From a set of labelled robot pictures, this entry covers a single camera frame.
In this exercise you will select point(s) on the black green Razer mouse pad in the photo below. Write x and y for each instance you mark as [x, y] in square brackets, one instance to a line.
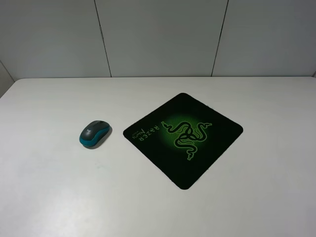
[183, 138]

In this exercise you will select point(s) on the grey and teal computer mouse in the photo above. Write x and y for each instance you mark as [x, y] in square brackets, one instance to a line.
[94, 134]

